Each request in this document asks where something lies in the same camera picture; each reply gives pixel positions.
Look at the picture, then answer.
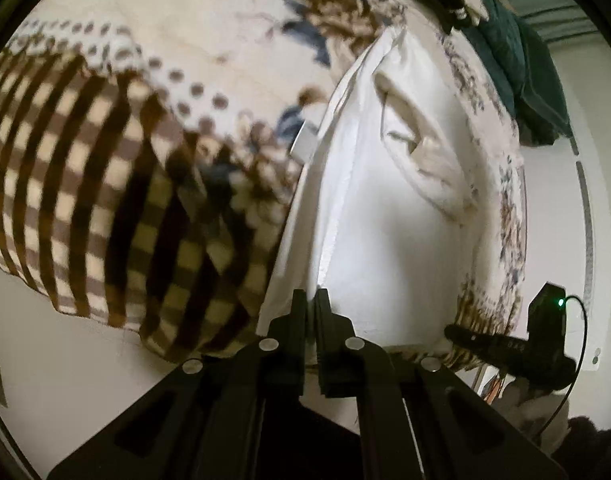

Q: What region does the person's dark clothing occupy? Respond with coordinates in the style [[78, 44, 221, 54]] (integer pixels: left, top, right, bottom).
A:
[[565, 415, 611, 467]]

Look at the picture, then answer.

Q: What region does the grey-green curtain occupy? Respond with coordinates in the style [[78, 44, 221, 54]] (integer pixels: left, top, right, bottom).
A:
[[478, 0, 599, 43]]

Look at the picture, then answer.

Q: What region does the dark green blanket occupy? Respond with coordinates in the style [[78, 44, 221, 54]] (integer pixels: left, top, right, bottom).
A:
[[460, 0, 573, 147]]

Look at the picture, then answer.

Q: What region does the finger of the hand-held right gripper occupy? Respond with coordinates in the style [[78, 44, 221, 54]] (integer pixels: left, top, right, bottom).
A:
[[444, 324, 532, 370]]

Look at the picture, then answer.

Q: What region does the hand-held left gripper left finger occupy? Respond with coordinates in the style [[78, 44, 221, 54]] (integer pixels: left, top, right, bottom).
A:
[[46, 288, 307, 480]]

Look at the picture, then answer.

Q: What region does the floral bedsheet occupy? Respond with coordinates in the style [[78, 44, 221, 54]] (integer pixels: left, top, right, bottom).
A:
[[0, 0, 529, 367]]

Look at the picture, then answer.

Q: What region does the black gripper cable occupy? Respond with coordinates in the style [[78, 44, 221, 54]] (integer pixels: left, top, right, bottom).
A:
[[533, 296, 589, 448]]

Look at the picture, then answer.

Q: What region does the person's right forearm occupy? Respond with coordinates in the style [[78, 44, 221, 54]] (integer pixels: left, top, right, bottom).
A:
[[508, 382, 572, 457]]

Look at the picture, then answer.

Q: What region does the white t-shirt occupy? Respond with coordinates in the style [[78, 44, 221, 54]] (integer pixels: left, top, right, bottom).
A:
[[258, 25, 486, 356]]

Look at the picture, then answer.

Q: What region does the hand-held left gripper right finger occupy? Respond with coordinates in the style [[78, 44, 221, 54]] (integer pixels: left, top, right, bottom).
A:
[[314, 286, 570, 480]]

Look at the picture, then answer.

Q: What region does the white headboard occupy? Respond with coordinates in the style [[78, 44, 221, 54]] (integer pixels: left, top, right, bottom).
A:
[[518, 35, 605, 376]]

